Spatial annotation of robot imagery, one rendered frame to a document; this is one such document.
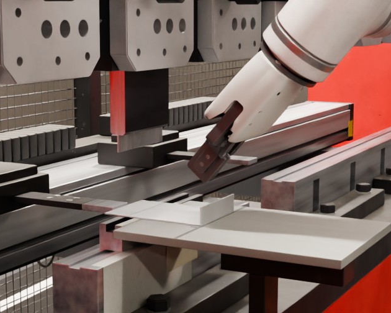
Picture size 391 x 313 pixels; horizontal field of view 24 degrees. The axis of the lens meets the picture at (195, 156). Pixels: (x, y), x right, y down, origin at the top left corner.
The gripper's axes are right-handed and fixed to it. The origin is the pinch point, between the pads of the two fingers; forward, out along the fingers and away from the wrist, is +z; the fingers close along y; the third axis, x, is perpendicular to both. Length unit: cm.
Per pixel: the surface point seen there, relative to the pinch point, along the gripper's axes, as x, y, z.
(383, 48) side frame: -34, -214, 23
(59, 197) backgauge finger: -12.0, 0.6, 18.2
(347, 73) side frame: -38, -214, 38
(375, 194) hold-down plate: 10, -69, 12
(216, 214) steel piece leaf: 4.9, 0.4, 3.8
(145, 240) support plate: 2.9, 10.3, 7.1
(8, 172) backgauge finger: -19.1, 1.9, 20.5
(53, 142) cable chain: -32, -32, 33
